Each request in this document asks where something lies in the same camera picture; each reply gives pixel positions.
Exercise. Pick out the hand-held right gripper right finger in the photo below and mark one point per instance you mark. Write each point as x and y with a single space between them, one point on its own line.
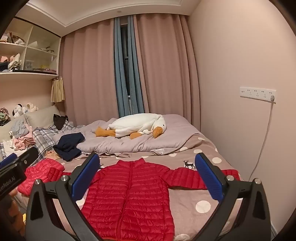
210 179

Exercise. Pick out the peach cloth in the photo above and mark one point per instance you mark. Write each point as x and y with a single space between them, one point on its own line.
52 154

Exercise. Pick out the black garment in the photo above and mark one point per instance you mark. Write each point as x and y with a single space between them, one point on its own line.
60 121

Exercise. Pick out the navy garment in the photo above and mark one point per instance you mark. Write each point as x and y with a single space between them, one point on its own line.
69 144

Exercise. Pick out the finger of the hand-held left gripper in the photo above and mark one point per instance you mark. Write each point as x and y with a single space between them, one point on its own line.
8 159
27 156

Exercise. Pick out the striped hanging cloth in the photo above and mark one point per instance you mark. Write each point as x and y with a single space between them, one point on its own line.
57 91

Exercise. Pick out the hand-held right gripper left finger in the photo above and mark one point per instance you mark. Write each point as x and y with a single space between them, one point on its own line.
85 177

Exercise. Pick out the blue curtain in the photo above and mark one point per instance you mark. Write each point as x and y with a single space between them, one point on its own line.
119 76

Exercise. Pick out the red puffer jacket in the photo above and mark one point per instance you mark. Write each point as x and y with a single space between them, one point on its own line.
138 197
39 173

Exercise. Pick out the grey-blue garment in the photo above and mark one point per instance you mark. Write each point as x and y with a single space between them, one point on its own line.
19 128

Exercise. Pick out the white wall power strip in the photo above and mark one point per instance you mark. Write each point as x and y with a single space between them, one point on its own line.
254 92

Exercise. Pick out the plaid blanket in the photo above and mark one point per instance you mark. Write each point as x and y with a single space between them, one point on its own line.
44 136

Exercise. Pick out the white goose plush toy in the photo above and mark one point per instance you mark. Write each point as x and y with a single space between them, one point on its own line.
134 122

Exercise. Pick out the grey quilt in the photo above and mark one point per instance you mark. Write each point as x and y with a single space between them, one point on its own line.
161 136

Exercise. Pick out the pink garment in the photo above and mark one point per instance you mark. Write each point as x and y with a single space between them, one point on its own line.
23 142

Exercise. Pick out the polka-dot bed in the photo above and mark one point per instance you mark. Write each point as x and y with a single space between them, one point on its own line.
185 199

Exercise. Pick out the pink curtain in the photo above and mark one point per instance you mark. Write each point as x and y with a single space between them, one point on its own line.
90 76
166 69

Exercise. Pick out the black and white plush dog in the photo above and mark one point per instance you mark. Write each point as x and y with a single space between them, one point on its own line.
17 111

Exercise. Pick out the multicolour knit item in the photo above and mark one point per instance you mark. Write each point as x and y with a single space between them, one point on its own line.
4 117

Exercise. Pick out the pile of clothes on shelf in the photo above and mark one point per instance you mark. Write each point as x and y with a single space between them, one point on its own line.
10 62

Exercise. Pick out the white wall shelf unit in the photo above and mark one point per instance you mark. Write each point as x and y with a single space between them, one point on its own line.
25 46

